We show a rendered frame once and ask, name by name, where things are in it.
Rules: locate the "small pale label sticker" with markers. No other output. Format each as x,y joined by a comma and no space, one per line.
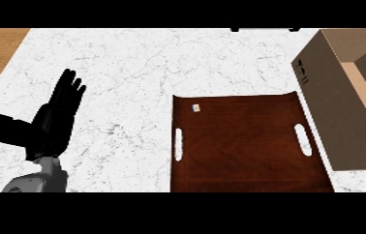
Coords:
195,107

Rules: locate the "dark brown wooden tray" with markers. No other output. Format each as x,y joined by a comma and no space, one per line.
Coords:
242,144

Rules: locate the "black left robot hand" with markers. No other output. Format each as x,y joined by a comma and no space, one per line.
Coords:
54,125

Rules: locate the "black object at edge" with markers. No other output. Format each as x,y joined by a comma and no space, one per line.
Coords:
296,29
235,29

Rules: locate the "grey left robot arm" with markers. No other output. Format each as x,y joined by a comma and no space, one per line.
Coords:
42,180

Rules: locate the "brown cardboard box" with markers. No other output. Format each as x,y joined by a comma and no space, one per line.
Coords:
334,99

